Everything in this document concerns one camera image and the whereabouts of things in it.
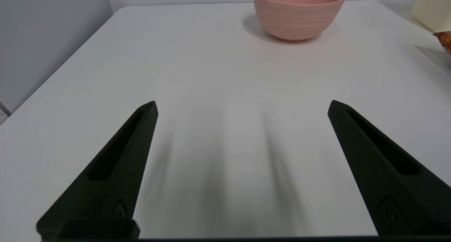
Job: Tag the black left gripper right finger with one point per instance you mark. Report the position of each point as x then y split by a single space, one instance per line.
394 196

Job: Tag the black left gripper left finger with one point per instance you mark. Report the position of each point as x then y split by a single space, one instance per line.
109 185

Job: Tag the orange cookie bag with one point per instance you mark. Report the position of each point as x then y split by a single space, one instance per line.
445 40

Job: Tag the cream plastic storage box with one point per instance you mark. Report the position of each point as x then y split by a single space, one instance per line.
433 7

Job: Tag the pink bowl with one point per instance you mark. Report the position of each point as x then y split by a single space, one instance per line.
297 16

